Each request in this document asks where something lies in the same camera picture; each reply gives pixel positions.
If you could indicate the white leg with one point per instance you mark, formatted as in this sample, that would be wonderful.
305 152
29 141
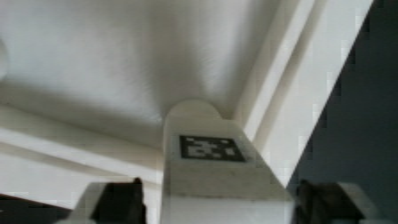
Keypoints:
221 187

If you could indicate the white square tabletop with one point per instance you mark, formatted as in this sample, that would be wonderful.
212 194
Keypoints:
106 59

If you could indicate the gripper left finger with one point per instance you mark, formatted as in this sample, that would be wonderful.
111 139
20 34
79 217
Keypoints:
111 204

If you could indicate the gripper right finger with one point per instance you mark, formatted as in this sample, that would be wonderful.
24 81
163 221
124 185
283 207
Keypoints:
333 203

